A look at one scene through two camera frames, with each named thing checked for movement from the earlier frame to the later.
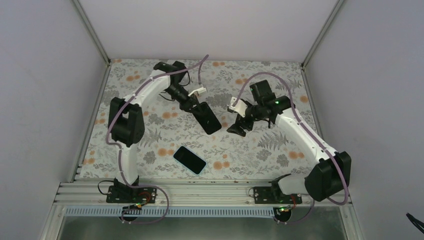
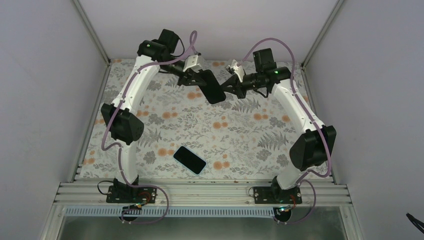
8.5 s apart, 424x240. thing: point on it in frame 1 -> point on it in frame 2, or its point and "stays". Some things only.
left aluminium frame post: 90,31 stays
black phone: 207,117 -> 212,90
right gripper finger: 236,129 -> 232,89
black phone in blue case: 192,161 stays
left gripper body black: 183,105 -> 166,67
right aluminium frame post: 337,5 stays
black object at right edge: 418,224 stays
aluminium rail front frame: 183,194 stays
